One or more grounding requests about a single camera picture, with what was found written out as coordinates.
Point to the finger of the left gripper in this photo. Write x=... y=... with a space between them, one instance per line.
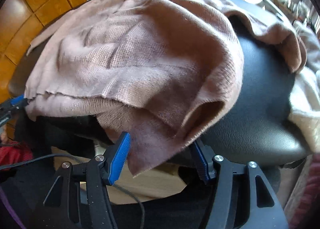
x=8 y=111
x=17 y=100

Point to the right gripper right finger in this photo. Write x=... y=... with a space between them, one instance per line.
x=240 y=194

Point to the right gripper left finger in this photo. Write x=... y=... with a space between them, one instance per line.
x=60 y=206

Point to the pink knit sweater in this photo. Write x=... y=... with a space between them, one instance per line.
x=164 y=71

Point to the red knit garment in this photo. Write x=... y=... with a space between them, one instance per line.
x=15 y=152

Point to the black leather ottoman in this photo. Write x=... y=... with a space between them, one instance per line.
x=256 y=128

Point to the orange wooden cabinet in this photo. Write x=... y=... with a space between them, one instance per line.
x=21 y=22

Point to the cream fluffy blanket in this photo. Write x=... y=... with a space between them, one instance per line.
x=304 y=97

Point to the cluttered wooden side table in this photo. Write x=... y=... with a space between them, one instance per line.
x=301 y=10

